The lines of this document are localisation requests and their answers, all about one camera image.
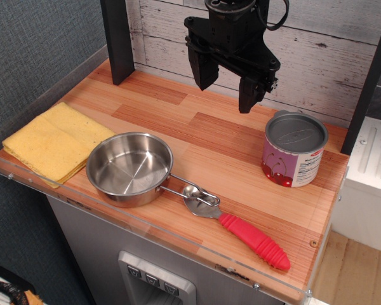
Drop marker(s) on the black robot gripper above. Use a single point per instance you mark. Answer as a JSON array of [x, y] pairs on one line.
[[233, 37]]

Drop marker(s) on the cherry label tin can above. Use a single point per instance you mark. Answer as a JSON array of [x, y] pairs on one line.
[[293, 147]]

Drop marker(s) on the stainless steel pot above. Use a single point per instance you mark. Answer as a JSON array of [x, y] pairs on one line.
[[133, 169]]

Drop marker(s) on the folded yellow cloth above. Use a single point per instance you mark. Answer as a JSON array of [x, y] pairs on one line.
[[57, 143]]

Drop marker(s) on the white toy appliance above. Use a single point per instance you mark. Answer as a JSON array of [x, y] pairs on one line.
[[357, 212]]

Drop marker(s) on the grey toy fridge cabinet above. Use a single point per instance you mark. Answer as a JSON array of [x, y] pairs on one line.
[[96, 244]]

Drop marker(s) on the silver dispenser button panel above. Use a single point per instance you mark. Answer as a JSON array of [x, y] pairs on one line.
[[147, 283]]

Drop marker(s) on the clear acrylic edge guard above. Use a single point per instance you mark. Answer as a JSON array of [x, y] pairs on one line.
[[296, 218]]

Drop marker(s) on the black orange object corner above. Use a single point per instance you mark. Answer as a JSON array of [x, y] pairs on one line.
[[16, 290]]

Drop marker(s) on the red handled metal spoon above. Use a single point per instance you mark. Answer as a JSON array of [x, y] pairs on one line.
[[203, 204]]

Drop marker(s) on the black left vertical post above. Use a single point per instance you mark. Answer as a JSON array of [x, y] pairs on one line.
[[117, 33]]

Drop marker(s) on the black vertical post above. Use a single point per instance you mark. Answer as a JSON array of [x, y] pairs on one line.
[[364, 102], [117, 33]]

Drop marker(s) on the black right vertical post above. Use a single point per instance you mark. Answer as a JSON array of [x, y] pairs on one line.
[[364, 102]]

